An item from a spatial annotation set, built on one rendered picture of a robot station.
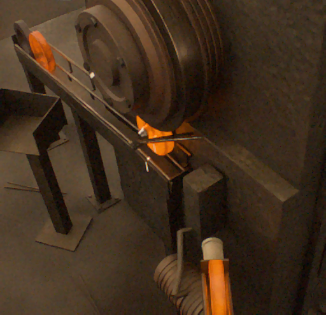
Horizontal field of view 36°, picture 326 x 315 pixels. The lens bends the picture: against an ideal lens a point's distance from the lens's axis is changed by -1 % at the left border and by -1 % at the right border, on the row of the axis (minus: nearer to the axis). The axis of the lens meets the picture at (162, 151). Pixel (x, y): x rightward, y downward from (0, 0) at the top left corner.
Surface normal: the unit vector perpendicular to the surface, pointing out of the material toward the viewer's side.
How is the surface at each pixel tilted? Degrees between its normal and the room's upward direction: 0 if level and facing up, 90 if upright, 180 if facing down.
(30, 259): 0
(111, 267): 0
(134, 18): 41
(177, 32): 55
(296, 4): 90
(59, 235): 0
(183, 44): 62
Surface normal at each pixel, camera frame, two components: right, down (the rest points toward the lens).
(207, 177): -0.08, -0.71
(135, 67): 0.50, 0.23
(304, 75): -0.81, 0.46
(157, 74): 0.13, 0.56
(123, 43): 0.35, -0.11
